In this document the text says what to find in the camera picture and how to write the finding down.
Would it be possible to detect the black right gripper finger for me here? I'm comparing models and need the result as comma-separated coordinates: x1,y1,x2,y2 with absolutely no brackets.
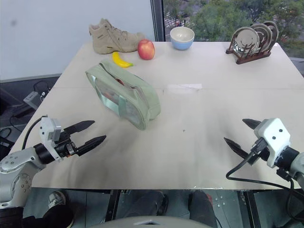
242,118,262,131
223,137,252,160

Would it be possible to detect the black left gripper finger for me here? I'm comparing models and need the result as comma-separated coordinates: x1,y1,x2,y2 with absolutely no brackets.
63,120,96,140
76,135,107,157

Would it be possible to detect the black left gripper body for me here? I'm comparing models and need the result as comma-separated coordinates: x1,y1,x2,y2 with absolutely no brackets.
54,133,80,159

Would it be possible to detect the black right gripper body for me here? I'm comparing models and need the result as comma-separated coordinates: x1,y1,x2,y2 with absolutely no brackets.
248,136,271,165

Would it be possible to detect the green transparent pouch bag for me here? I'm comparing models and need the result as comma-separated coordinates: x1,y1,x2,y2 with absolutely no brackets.
85,60,162,132

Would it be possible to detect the white sneaker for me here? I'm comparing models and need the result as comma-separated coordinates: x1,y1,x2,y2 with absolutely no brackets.
48,190,67,210

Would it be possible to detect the grey box device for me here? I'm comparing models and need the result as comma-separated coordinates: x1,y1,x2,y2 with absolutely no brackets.
23,91,41,110

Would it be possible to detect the black table leg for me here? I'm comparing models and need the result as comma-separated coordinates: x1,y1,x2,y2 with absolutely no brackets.
104,189,122,223

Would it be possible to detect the dark wooden plate rack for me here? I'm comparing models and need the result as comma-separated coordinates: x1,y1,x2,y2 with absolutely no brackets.
225,42,272,65

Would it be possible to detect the dark rounded shape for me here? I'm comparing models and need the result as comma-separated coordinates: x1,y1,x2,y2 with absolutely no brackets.
188,190,218,228
124,190,170,217

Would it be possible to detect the yellow banana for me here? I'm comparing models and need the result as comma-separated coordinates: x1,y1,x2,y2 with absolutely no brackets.
112,51,134,69

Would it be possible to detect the large metal plate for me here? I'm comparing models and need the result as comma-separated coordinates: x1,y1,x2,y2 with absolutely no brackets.
231,26,258,57

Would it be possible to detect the medium metal plate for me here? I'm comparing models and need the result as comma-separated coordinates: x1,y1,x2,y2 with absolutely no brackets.
251,23,273,52

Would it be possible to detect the beige hiking boot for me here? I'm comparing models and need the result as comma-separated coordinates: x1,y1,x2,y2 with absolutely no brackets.
88,18,146,55

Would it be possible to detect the small metal plate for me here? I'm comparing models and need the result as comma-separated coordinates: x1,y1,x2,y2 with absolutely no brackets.
263,20,279,46

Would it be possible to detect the red apple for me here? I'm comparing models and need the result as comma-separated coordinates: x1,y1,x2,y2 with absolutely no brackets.
137,38,156,61

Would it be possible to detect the blue and white bowl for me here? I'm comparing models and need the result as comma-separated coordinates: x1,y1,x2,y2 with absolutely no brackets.
170,26,196,51

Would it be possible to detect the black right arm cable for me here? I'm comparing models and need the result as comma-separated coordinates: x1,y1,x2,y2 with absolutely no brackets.
225,137,304,222

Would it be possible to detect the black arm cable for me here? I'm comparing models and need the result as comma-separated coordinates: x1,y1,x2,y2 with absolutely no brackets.
20,115,48,152
225,137,304,222

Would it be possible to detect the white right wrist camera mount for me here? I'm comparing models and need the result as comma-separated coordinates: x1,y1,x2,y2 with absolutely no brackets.
253,117,292,168

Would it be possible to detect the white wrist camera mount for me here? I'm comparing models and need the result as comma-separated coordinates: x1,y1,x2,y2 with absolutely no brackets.
253,117,292,168
38,116,64,162

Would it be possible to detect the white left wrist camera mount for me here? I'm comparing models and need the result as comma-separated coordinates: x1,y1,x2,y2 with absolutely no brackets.
38,116,64,162

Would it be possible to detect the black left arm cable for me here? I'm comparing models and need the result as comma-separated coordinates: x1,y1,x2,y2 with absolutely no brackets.
20,115,48,152

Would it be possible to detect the dark window frame post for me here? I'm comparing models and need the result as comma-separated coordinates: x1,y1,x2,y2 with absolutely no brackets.
150,0,165,42

